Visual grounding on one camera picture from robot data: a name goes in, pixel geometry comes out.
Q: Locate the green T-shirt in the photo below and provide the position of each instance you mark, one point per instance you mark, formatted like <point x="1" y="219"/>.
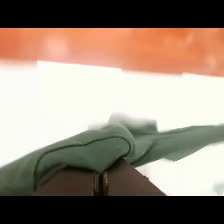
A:
<point x="100" y="148"/>

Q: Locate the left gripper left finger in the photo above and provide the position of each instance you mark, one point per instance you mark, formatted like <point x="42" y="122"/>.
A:
<point x="71" y="184"/>

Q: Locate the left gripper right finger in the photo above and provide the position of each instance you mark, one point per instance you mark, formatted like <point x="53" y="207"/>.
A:
<point x="130" y="181"/>

